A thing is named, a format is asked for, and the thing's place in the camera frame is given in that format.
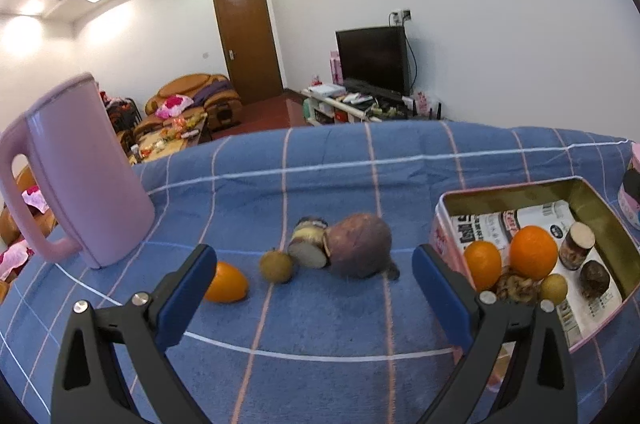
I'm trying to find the brown walnut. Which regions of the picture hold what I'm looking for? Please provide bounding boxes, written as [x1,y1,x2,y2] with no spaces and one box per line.
[494,271,542,304]

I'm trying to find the black television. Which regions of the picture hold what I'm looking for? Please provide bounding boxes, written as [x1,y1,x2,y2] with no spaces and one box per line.
[335,25,412,98]

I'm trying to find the small yellow-green fruit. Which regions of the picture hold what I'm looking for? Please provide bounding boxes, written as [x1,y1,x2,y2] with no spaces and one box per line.
[538,273,569,307]

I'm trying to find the pink cartoon cup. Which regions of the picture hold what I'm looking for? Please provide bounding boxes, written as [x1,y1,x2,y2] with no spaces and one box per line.
[617,141,640,231]

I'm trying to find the blue plaid tablecloth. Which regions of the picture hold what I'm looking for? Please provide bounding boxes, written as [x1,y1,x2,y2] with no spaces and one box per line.
[0,120,640,424]

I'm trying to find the pink electric kettle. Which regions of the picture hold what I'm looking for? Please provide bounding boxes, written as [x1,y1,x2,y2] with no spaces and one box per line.
[0,73,156,269]

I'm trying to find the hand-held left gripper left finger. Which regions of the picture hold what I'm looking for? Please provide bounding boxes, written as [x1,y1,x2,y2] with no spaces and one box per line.
[50,244,219,424]

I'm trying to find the pink rectangular tin box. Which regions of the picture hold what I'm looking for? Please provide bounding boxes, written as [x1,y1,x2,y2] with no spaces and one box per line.
[432,177,640,353]

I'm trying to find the pink cushion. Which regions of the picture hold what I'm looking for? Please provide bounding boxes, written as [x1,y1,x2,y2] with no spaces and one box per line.
[155,94,194,119]

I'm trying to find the pink floral cloth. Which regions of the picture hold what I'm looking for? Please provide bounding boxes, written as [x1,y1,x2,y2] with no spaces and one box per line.
[20,185,51,214]

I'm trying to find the black chairs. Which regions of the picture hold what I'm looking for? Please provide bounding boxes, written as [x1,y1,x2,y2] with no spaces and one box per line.
[102,91,141,133]

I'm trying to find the purple sweet potato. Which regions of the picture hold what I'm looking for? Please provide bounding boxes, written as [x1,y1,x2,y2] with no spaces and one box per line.
[326,213,401,280]

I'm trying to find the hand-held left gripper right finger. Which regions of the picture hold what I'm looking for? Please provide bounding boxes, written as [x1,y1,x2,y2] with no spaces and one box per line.
[411,244,581,424]

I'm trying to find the brown wooden door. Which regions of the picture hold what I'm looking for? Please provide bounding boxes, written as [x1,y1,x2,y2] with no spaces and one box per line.
[212,0,283,106]

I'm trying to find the printed paper sheet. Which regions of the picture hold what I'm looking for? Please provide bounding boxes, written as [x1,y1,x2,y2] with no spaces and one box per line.
[450,199,624,346]

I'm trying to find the cluttered coffee table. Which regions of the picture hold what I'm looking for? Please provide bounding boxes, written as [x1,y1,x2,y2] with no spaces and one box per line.
[130,113,209,163]

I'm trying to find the white television stand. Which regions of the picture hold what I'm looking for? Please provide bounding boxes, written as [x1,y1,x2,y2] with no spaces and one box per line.
[301,84,417,125]

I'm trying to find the purple cloth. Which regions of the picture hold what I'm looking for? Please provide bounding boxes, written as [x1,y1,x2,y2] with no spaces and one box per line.
[192,79,229,103]

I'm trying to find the dark brown round fruit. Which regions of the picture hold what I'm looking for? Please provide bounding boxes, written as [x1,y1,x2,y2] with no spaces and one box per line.
[579,260,612,300]

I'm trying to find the small brown kiwi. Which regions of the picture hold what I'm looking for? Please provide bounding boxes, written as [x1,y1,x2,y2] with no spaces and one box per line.
[259,249,294,284]

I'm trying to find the small orange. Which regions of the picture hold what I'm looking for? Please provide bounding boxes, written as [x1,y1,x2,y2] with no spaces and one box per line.
[463,240,503,293]
[202,260,250,304]

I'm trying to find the cut yam piece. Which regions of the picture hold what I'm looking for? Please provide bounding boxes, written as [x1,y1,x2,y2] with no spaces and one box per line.
[559,222,596,270]
[287,217,332,270]

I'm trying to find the brown leather armchair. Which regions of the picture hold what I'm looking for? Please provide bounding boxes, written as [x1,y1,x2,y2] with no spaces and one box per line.
[145,73,245,141]

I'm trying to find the large orange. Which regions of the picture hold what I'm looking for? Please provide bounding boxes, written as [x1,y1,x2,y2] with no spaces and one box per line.
[508,226,559,281]

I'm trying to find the black power cable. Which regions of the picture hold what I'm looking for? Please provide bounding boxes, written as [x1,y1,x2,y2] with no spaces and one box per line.
[405,23,419,96]

